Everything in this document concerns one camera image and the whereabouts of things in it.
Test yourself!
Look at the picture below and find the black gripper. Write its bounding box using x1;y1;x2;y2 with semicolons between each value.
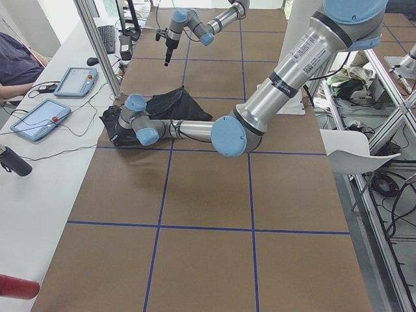
155;28;179;66

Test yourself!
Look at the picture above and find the black graphic t-shirt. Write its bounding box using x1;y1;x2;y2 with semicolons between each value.
99;86;213;146

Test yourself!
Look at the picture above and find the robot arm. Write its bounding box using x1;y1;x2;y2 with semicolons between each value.
115;1;387;157
155;0;250;66

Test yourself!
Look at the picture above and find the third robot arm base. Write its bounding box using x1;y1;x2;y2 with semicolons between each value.
395;45;416;80

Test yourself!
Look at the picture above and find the black monitor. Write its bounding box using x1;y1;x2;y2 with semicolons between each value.
115;0;143;42

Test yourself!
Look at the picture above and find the black label box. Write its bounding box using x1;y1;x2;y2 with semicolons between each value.
118;35;133;60

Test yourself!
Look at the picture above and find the black keyboard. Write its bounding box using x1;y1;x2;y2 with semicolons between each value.
97;25;116;54

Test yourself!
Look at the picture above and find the black computer mouse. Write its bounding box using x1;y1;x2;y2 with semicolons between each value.
86;57;99;66

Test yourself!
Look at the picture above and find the far teach pendant tablet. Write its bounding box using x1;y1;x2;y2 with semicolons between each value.
53;67;98;98

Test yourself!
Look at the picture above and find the teach pendant tablet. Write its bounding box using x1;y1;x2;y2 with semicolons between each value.
53;67;98;98
10;99;72;142

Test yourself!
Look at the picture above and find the near teach pendant tablet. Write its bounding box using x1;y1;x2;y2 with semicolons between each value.
10;99;72;142

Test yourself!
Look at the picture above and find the person in blue shirt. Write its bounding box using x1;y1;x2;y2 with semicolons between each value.
1;32;49;100

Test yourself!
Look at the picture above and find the black water bottle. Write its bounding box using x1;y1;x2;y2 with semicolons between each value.
1;145;33;176

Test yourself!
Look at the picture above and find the white plastic chair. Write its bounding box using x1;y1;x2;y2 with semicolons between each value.
320;129;400;175

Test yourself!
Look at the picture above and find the red bottle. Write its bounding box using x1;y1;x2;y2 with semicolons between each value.
1;274;40;300

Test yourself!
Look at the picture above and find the aluminium frame post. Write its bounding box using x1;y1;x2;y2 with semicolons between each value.
73;0;122;99

